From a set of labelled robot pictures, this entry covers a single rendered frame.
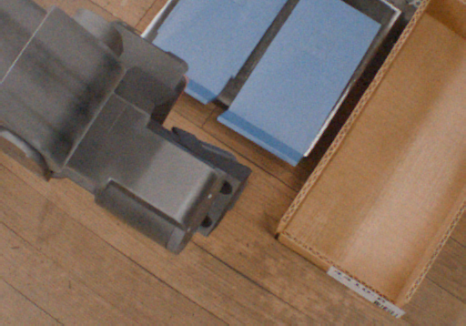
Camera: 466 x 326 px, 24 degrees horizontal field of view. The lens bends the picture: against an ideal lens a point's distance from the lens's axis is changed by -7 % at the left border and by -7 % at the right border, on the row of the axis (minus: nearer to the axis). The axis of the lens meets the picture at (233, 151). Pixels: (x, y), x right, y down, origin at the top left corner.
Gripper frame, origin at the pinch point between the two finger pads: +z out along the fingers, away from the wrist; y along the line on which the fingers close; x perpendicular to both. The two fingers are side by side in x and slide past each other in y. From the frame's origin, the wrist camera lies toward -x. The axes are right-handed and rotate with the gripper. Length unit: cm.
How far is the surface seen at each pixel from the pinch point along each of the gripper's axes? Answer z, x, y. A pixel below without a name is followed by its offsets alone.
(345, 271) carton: 3.9, -20.0, -4.9
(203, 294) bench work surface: 3.0, -11.5, -12.7
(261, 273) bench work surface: 5.0, -14.4, -9.2
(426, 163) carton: 12.0, -21.2, 4.4
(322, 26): 12.7, -7.6, 9.2
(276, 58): 10.4, -5.9, 5.1
